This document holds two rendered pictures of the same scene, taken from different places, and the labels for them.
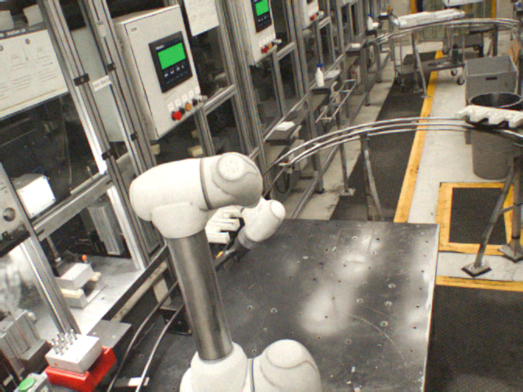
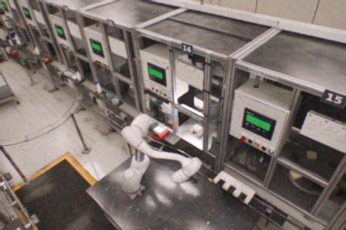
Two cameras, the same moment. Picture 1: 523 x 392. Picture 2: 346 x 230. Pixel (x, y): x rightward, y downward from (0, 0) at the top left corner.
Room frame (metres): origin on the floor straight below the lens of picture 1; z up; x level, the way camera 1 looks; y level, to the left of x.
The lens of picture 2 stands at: (1.87, -1.22, 2.87)
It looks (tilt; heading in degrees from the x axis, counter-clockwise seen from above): 39 degrees down; 108
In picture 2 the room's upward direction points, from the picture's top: 4 degrees counter-clockwise
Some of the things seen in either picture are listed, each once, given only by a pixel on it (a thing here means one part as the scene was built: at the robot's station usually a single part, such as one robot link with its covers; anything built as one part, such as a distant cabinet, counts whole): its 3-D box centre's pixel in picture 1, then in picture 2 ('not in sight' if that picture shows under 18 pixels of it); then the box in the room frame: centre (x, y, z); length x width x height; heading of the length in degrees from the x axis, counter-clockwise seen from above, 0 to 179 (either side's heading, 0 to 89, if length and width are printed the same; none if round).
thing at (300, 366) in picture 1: (288, 378); (130, 178); (0.97, 0.03, 0.85); 0.18 x 0.16 x 0.22; 85
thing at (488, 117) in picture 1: (489, 120); not in sight; (2.53, -1.40, 0.84); 0.37 x 0.14 x 0.10; 31
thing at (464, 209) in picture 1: (476, 213); not in sight; (2.85, -1.50, 0.01); 1.00 x 0.55 x 0.01; 153
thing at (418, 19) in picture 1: (428, 48); not in sight; (6.14, -2.53, 0.48); 0.88 x 0.56 x 0.96; 81
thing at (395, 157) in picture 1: (405, 107); not in sight; (5.39, -1.92, 0.01); 5.85 x 0.59 x 0.01; 153
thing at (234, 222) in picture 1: (229, 222); (233, 187); (1.96, 0.17, 0.84); 0.36 x 0.14 x 0.10; 153
